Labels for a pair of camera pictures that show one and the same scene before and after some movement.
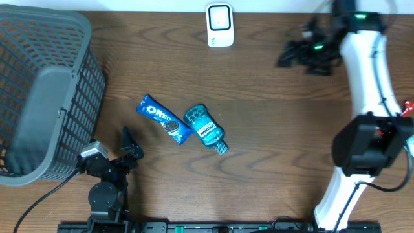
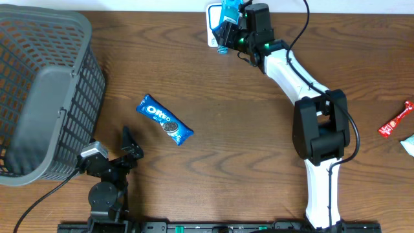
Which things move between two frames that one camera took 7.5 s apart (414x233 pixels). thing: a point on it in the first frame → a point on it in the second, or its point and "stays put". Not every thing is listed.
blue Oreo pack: [154, 110] stays put
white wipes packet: [410, 141] stays put
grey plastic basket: [52, 88] stays put
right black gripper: [299, 46] → [226, 35]
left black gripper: [134, 151] stays put
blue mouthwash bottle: [206, 128] → [229, 12]
